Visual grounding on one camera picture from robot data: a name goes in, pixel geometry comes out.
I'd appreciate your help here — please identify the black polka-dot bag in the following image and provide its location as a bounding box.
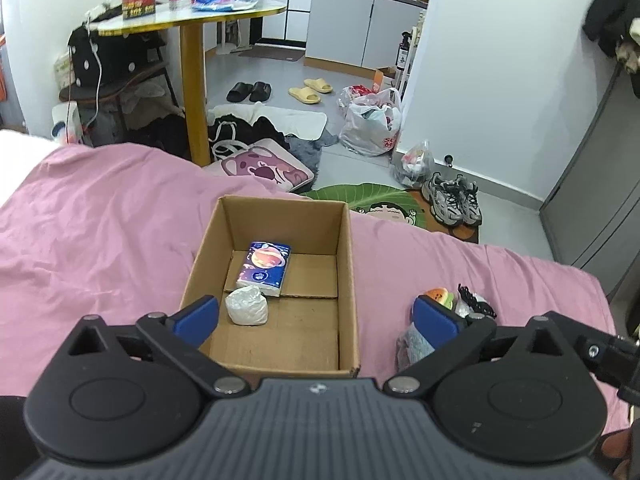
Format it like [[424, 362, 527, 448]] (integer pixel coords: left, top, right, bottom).
[[67, 25, 169, 89]]

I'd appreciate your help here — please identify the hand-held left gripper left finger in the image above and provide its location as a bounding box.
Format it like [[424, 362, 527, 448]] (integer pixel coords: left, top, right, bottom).
[[62, 295, 252, 402]]

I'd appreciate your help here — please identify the black clothing pile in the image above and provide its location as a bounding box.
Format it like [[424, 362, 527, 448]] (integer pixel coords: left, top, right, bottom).
[[207, 115, 302, 158]]

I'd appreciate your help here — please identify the crumpled clothes pile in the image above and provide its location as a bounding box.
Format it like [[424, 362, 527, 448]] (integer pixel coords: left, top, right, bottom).
[[119, 82, 189, 149]]

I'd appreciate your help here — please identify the grey soft cloth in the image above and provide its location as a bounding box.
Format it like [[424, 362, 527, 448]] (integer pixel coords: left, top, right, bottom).
[[396, 322, 436, 374]]

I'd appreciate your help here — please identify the clear plastic trash bag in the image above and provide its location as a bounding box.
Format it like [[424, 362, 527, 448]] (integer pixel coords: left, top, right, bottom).
[[392, 140, 435, 184]]

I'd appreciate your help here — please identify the white plastic wrapped bundle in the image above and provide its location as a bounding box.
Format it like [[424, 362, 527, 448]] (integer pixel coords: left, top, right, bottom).
[[225, 287, 269, 329]]

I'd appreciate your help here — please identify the white bedding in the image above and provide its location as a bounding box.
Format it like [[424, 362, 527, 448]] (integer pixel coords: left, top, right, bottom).
[[0, 129, 69, 207]]

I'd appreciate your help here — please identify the white small appliance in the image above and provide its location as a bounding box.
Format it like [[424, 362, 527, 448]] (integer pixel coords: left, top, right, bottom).
[[52, 102, 84, 144]]

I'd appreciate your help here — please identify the grey wardrobe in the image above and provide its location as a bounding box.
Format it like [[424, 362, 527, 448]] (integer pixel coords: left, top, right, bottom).
[[538, 55, 640, 307]]

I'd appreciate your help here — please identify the white plastic shopping bag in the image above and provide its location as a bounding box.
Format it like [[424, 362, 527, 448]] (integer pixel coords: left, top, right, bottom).
[[338, 87, 404, 157]]

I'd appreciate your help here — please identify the yellow table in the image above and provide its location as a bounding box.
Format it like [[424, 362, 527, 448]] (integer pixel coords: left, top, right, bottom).
[[97, 1, 289, 167]]

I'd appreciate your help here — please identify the white towel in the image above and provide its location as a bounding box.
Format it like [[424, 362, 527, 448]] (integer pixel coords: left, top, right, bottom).
[[212, 102, 329, 142]]

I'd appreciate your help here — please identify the cardboard box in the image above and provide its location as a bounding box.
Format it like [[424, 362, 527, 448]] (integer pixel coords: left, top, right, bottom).
[[179, 195, 361, 387]]

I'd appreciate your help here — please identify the white panel sliding door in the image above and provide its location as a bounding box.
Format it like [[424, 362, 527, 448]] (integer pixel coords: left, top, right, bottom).
[[259, 0, 322, 44]]

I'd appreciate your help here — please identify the hanging black jacket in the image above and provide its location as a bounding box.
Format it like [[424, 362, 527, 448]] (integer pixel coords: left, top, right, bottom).
[[582, 0, 640, 59]]

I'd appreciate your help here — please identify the orange green plush toy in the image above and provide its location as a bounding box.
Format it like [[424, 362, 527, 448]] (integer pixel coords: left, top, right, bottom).
[[422, 286, 459, 314]]

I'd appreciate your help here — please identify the green leaf floor mat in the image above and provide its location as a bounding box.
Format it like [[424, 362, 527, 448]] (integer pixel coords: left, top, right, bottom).
[[299, 183, 482, 246]]

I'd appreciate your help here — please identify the orange box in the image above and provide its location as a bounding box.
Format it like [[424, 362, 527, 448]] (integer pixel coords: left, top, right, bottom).
[[372, 67, 397, 94]]

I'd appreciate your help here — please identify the grey white sneaker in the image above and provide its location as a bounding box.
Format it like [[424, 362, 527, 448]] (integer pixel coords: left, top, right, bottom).
[[452, 177, 484, 226], [421, 172, 469, 224]]

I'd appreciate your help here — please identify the blue printed tissue packet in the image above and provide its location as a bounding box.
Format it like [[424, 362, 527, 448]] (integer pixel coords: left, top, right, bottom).
[[235, 241, 292, 299]]

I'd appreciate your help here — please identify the grey fluffy rug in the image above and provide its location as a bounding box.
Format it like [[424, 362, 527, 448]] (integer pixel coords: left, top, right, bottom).
[[284, 129, 342, 170]]

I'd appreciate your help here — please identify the white cable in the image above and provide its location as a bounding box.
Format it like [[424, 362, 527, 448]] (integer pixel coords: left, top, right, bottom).
[[70, 10, 104, 132]]

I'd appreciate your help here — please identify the pink bear cushion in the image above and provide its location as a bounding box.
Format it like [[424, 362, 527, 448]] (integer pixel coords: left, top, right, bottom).
[[202, 142, 316, 192]]

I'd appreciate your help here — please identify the pink bed sheet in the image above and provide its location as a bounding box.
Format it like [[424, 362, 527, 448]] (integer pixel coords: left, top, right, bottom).
[[0, 142, 632, 441]]

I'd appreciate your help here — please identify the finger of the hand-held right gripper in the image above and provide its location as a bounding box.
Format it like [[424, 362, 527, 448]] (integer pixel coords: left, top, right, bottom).
[[546, 311, 640, 402]]

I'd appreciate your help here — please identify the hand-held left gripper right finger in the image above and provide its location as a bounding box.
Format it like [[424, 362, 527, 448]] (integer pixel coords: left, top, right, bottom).
[[382, 295, 582, 402]]

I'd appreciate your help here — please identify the white kitchen cabinet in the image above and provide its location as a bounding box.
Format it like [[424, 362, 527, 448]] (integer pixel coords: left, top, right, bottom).
[[304, 0, 429, 69]]

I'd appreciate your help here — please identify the dark door mat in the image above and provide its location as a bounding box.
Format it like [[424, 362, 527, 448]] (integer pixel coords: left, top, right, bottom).
[[238, 47, 306, 63]]

